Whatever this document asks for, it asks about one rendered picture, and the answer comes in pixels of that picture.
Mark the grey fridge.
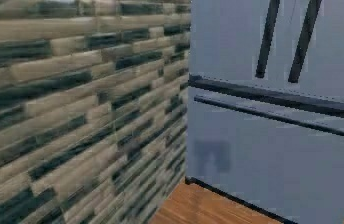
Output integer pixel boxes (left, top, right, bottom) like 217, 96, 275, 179
184, 0, 344, 224

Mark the black fridge drawer handle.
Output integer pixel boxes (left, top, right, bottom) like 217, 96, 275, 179
193, 94, 344, 142

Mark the black fridge door handle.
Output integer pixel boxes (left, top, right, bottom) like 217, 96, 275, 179
287, 0, 323, 84
255, 0, 281, 79

